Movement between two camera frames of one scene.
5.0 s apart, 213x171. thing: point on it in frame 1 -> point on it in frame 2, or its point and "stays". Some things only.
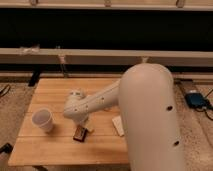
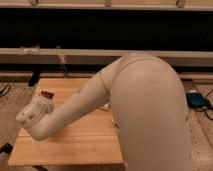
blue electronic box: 195,100 stays
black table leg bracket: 34,78 stays
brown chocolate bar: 80,133 -> 47,94
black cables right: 207,105 stays
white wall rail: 75,56 stays
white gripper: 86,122 -> 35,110
